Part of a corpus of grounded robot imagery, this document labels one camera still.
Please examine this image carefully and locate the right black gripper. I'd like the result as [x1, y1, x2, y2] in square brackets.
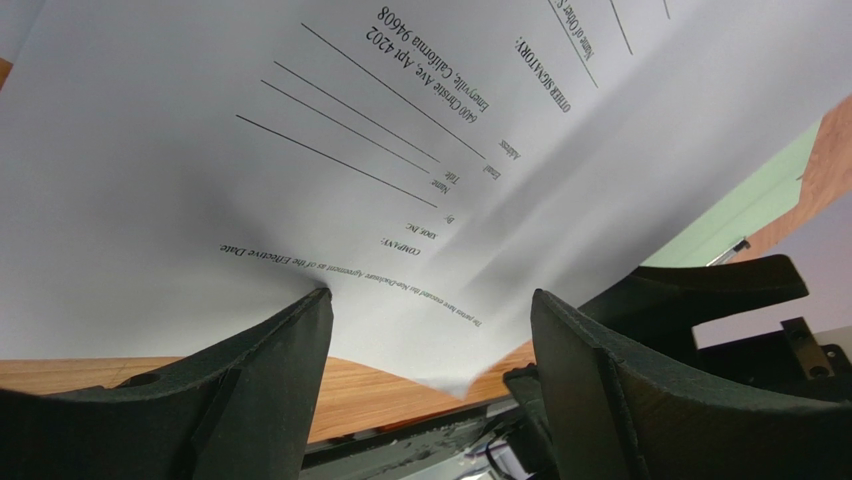
[579, 255, 851, 402]

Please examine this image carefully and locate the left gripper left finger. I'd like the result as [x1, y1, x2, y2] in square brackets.
[1, 288, 333, 479]

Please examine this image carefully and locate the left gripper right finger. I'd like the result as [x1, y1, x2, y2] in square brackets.
[531, 290, 851, 479]

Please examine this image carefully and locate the green clipboard folder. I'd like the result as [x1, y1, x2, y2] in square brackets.
[643, 123, 820, 268]

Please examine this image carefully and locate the signature page paper sheet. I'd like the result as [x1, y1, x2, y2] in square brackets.
[1, 1, 851, 395]

